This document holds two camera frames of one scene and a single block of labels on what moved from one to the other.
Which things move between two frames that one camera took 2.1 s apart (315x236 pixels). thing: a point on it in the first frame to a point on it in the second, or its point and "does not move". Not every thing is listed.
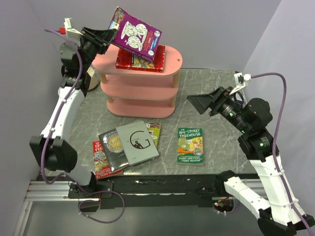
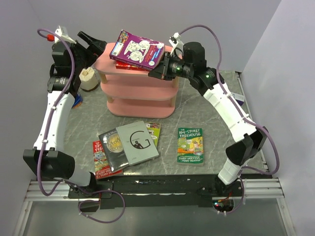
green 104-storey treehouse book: x=190 y=146 does not move
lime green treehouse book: x=153 y=129 does not move
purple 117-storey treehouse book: x=135 y=36 to x=137 y=50
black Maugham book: x=113 y=150 does not move
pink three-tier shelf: x=137 y=93 does not move
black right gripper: x=219 y=96 to x=162 y=71
